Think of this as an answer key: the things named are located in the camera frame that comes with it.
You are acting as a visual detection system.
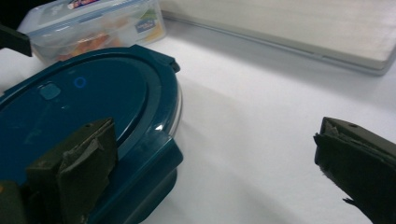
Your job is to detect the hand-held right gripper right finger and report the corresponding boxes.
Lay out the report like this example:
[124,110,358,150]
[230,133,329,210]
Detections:
[313,116,396,224]

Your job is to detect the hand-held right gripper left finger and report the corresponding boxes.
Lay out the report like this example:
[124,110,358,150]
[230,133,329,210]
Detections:
[25,117,119,224]

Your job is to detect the glass container with blue lid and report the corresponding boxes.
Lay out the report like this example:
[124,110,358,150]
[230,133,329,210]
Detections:
[0,44,185,224]

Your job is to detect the round glass container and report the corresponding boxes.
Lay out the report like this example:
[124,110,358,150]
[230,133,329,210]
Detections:
[155,85,184,138]

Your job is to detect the clear rectangular plastic food box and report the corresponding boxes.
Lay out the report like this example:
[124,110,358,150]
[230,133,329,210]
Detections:
[17,0,167,65]

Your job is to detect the beige flat board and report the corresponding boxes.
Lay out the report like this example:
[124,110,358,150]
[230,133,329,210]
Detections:
[158,0,396,77]

